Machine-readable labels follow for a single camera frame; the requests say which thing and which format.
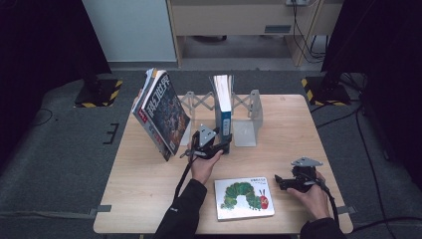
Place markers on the white power strip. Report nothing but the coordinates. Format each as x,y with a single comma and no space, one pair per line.
296,2

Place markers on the thick blue book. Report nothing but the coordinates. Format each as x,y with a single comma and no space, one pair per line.
223,99

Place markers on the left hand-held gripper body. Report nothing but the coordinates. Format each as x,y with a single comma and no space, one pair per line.
205,137

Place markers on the dark illustrated cover magazine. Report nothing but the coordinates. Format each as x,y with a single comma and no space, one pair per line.
166,113

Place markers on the person's right hand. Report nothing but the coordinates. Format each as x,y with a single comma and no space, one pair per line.
315,202

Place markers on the black curtain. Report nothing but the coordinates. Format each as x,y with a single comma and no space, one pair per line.
40,49
388,49

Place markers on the white expandable metal bookend rack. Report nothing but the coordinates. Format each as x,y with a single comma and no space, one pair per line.
245,132

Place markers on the black stand with striped base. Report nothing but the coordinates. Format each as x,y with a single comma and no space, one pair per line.
99,94
326,91

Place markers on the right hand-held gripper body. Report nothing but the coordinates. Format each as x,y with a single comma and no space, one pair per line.
303,176

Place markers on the white cabinet panel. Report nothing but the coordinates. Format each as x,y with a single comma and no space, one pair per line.
132,30

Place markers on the person's left hand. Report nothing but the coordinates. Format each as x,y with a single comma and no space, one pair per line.
202,169

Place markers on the light wooden desk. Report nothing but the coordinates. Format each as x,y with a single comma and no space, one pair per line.
232,18

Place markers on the white caterpillar picture book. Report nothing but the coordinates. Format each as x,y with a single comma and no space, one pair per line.
244,199

